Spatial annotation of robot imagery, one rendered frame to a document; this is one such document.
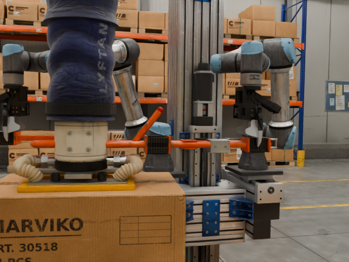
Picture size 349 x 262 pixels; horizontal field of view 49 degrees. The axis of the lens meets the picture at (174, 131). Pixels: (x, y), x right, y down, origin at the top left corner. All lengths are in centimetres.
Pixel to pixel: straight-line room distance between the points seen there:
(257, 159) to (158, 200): 91
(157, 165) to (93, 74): 71
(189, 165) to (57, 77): 98
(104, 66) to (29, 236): 54
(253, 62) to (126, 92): 71
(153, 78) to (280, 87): 683
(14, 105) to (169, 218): 75
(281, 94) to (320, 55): 1003
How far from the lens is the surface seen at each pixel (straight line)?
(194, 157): 193
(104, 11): 124
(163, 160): 178
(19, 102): 154
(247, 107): 133
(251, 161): 193
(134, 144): 126
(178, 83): 198
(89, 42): 120
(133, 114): 185
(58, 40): 123
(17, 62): 156
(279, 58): 181
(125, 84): 182
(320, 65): 1183
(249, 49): 135
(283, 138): 189
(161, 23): 876
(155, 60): 860
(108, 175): 135
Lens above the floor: 133
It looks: 3 degrees down
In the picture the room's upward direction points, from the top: 1 degrees clockwise
